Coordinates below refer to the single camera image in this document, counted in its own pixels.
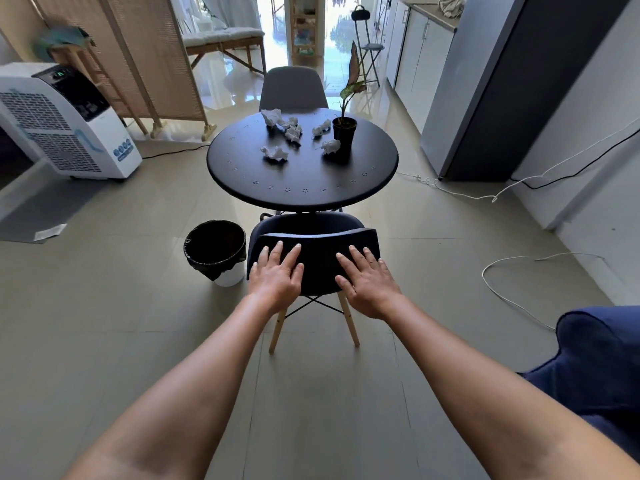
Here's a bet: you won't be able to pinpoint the person's left hand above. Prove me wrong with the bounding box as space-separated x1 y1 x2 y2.
248 241 305 315

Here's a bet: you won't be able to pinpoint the wooden folding screen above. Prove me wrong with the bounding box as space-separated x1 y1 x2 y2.
30 0 217 142

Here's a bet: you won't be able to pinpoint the white portable air conditioner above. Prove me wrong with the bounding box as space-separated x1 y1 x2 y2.
0 62 143 181

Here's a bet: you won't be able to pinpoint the black cable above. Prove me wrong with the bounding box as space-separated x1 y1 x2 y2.
510 127 640 190

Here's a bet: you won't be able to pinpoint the wooden bench with cushion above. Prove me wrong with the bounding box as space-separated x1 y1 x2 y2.
181 27 267 75

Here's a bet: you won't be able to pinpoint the person's right hand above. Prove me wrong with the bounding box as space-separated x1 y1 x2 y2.
335 245 403 320

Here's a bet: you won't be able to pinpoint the teal cloth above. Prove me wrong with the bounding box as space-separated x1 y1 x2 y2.
34 26 93 59

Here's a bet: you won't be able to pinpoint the person's right forearm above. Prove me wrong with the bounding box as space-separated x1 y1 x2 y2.
379 294 640 480

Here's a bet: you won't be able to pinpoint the wooden shelf unit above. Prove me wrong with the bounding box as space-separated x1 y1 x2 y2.
289 0 326 68

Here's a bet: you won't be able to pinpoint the wooden stand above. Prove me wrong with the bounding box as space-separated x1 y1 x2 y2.
50 42 151 136

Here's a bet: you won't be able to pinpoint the potted plant in black pot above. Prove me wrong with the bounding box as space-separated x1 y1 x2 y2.
331 41 367 158

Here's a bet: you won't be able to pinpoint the looped white cable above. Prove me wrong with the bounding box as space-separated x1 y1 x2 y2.
481 252 606 331

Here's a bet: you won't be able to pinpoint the long white cable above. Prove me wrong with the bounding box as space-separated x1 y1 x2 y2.
400 117 640 203

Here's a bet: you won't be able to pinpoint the black folding stool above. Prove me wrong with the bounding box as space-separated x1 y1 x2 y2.
351 5 386 88

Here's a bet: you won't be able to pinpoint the round black table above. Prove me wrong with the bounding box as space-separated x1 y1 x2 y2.
206 108 399 213

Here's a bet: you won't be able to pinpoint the grey refrigerator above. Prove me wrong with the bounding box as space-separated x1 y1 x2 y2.
420 0 633 182

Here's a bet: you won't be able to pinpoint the dark blue wooden-legged chair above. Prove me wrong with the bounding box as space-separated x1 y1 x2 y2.
246 213 381 354

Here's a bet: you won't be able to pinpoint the person's left forearm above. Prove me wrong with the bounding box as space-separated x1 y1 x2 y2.
62 294 282 480

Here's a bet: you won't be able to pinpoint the white bin with black bag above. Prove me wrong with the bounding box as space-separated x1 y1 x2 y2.
183 220 247 288

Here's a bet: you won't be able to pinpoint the grey chair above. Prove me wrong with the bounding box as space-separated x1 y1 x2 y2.
258 66 329 113

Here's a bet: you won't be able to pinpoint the black air conditioner cord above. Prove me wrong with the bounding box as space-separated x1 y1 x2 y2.
141 144 211 160

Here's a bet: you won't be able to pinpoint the white kitchen cabinets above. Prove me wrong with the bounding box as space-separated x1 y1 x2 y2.
385 0 458 134

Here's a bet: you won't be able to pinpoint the blue upholstered sofa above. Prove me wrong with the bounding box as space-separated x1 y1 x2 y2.
520 306 640 463

